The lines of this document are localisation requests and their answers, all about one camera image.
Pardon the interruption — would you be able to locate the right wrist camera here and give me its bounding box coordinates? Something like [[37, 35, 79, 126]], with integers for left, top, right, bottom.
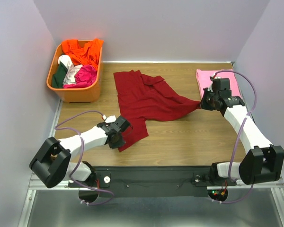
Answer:
[[211, 77, 231, 92]]

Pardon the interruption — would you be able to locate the aluminium frame rail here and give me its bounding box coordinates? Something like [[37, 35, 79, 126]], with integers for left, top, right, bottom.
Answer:
[[18, 62, 284, 227]]

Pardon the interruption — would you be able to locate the magenta t shirt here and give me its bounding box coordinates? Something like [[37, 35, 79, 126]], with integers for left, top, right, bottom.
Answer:
[[62, 65, 97, 88]]

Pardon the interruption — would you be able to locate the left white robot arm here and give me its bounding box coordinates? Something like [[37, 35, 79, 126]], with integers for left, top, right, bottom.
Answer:
[[29, 117, 131, 188]]

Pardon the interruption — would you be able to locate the folded pink t shirt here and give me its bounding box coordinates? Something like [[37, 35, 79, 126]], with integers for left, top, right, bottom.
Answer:
[[196, 69, 242, 98]]

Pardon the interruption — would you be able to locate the dark green t shirt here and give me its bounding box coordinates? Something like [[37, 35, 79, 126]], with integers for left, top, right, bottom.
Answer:
[[52, 63, 68, 88]]

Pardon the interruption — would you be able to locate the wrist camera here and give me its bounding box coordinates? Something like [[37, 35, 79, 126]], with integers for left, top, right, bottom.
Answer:
[[104, 115, 131, 132], [211, 77, 231, 92]]

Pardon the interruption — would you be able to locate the white t shirt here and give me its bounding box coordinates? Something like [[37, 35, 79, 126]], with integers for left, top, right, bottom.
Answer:
[[58, 54, 83, 86]]

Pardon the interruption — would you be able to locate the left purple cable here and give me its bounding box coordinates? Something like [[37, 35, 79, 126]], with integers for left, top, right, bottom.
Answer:
[[54, 110, 115, 206]]

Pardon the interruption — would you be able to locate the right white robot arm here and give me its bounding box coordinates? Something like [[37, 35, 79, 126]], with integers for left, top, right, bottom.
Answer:
[[200, 88, 284, 185]]

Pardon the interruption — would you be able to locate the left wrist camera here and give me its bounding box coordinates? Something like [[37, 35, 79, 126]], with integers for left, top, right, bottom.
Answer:
[[104, 115, 131, 132]]

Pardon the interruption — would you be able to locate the orange plastic laundry basket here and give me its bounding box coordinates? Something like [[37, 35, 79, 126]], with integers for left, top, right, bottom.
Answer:
[[46, 44, 103, 103]]

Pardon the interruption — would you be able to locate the dark red t shirt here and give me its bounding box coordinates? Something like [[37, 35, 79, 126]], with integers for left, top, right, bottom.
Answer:
[[114, 70, 200, 152]]

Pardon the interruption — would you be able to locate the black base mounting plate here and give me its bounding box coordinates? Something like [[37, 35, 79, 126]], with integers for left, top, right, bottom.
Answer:
[[84, 166, 236, 197]]

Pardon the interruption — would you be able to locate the orange t shirt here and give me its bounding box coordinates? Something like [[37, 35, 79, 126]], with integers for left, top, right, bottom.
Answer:
[[62, 38, 104, 70]]

